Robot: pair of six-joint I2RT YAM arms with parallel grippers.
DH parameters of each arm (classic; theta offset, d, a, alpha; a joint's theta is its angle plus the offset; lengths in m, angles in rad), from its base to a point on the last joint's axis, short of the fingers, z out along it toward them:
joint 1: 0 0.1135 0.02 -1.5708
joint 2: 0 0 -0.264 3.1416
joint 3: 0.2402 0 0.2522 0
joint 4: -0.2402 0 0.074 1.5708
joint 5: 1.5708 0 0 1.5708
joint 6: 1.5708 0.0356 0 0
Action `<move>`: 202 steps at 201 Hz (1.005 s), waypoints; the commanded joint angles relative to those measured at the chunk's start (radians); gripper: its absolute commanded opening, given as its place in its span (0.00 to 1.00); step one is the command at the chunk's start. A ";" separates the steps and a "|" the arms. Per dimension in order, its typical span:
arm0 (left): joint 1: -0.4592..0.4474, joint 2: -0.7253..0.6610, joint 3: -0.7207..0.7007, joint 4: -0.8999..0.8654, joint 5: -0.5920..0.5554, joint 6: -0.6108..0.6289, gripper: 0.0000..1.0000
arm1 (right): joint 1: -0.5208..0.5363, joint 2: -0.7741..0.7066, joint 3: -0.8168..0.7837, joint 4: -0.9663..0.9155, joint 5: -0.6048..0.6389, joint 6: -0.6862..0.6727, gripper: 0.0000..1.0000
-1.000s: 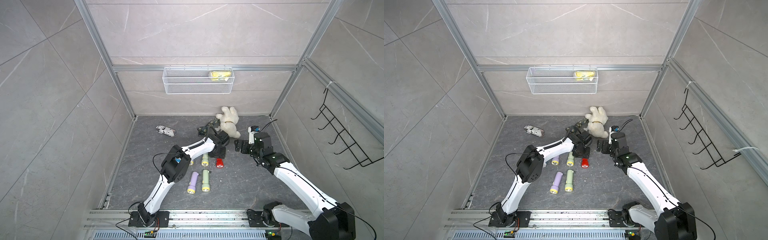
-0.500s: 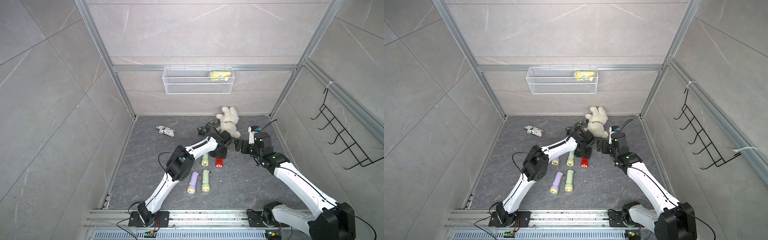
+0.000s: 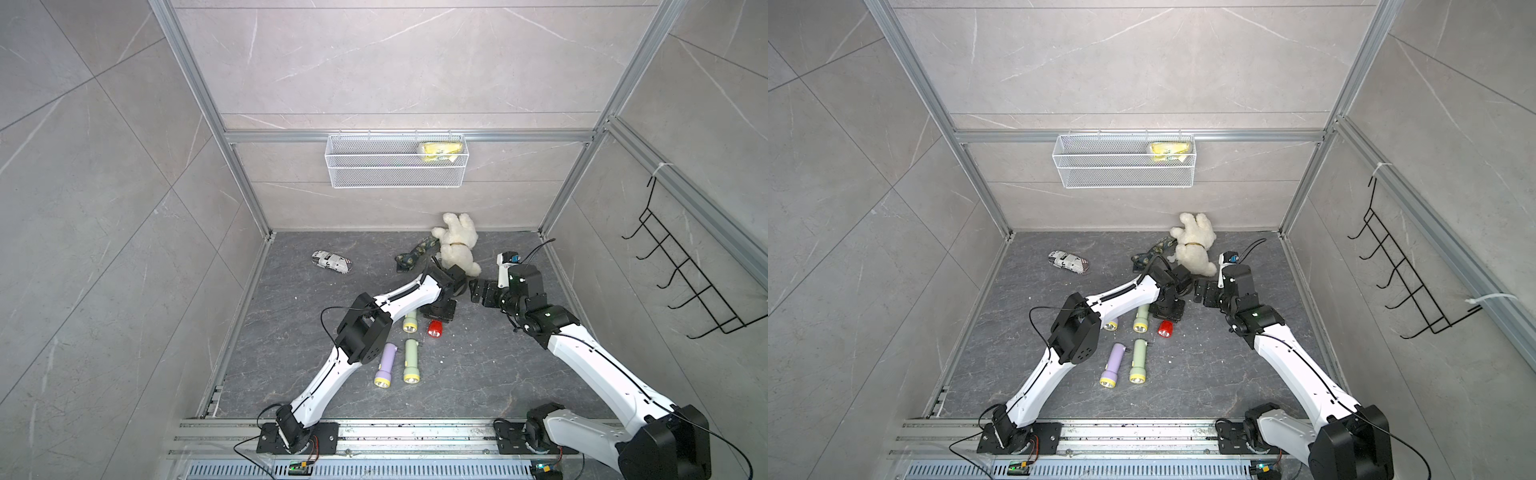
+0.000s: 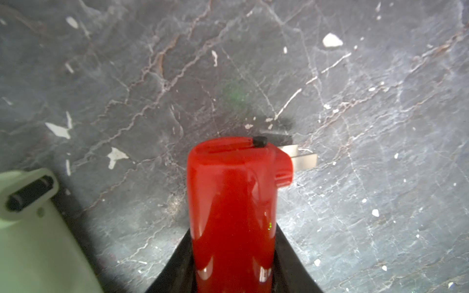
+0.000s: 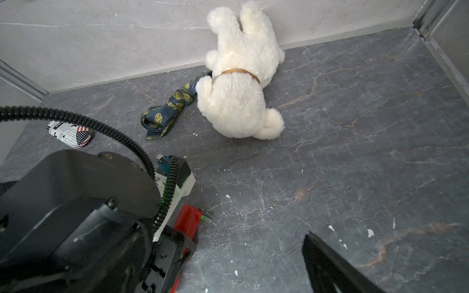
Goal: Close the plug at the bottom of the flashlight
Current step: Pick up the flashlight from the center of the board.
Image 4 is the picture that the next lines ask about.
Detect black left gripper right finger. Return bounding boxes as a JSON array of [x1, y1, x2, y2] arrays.
[[272, 224, 323, 293]]

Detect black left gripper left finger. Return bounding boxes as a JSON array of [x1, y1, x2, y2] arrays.
[[145, 230, 196, 293]]

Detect green flashlight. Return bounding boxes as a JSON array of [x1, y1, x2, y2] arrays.
[[1, 168, 102, 293]]

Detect red flashlight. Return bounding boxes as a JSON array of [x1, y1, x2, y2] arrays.
[[186, 136, 318, 293]]

